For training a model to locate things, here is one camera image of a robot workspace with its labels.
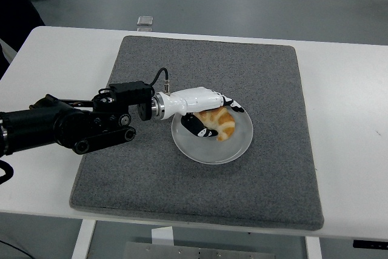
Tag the golden croissant bread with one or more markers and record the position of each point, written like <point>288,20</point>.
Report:
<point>225,125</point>

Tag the grey metal plate with screws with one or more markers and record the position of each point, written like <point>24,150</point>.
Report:
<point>197,251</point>

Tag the white table leg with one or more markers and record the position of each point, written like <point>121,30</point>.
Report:
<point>313,248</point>
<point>83,240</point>

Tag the white round plate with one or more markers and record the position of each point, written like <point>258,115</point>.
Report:
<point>212,153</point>

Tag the white table column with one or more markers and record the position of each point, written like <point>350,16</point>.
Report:
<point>162,236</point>

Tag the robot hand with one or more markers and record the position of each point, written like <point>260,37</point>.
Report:
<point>194,99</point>

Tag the small clear plastic box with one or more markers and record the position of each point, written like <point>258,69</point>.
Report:
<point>145,20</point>

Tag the grey felt mat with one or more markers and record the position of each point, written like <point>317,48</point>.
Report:
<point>145,180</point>

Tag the black table control box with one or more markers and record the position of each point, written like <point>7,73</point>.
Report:
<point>371,244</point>

